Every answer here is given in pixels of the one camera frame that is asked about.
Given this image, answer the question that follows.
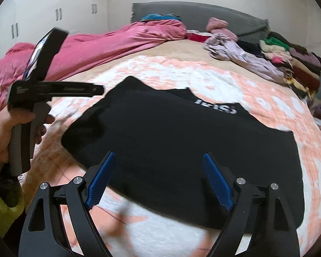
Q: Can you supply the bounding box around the pile of folded clothes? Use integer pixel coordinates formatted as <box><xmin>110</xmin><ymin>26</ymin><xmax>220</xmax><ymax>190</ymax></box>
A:
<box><xmin>239</xmin><ymin>31</ymin><xmax>321</xmax><ymax>99</ymax></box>

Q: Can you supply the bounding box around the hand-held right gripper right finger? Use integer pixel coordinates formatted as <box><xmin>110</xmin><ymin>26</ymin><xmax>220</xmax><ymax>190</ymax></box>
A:
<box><xmin>202</xmin><ymin>152</ymin><xmax>301</xmax><ymax>257</ymax></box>

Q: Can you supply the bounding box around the black printed shirt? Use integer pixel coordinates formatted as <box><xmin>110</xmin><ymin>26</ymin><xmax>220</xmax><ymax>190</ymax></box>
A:
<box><xmin>61</xmin><ymin>75</ymin><xmax>305</xmax><ymax>235</ymax></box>

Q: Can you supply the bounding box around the pink fluffy garment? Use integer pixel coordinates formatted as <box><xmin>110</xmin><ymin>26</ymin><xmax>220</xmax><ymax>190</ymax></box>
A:
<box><xmin>205</xmin><ymin>17</ymin><xmax>238</xmax><ymax>41</ymax></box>

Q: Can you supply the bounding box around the beige bed sheet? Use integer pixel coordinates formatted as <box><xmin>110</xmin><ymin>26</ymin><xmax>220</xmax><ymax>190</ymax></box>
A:
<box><xmin>118</xmin><ymin>39</ymin><xmax>295</xmax><ymax>91</ymax></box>

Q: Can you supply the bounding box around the red cloth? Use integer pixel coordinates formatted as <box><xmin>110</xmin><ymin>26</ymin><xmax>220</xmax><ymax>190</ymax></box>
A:
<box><xmin>187</xmin><ymin>31</ymin><xmax>208</xmax><ymax>43</ymax></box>

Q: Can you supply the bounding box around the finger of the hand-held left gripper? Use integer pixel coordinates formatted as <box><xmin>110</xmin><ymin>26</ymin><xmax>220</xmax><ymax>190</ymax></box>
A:
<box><xmin>43</xmin><ymin>82</ymin><xmax>105</xmax><ymax>97</ymax></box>
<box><xmin>24</xmin><ymin>27</ymin><xmax>68</xmax><ymax>82</ymax></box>

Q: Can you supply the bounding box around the lilac jacket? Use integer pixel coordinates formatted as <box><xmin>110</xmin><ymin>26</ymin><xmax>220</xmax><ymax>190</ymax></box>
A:
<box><xmin>203</xmin><ymin>31</ymin><xmax>287</xmax><ymax>85</ymax></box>

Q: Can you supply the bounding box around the pink duvet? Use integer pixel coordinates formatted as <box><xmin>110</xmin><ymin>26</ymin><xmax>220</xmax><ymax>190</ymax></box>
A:
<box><xmin>0</xmin><ymin>19</ymin><xmax>188</xmax><ymax>117</ymax></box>

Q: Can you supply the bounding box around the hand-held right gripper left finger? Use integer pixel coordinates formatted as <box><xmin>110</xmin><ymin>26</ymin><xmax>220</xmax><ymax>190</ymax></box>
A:
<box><xmin>18</xmin><ymin>151</ymin><xmax>117</xmax><ymax>257</ymax></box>

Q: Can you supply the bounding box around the grey headboard cover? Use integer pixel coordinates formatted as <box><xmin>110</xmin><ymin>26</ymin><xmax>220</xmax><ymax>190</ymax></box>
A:
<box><xmin>131</xmin><ymin>2</ymin><xmax>269</xmax><ymax>36</ymax></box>

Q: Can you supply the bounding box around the person's left hand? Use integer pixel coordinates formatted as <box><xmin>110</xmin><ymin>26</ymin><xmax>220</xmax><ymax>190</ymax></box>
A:
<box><xmin>0</xmin><ymin>108</ymin><xmax>55</xmax><ymax>172</ymax></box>

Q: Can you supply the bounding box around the blue cloth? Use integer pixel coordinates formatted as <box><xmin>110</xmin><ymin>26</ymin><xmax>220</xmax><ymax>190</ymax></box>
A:
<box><xmin>140</xmin><ymin>13</ymin><xmax>181</xmax><ymax>22</ymax></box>

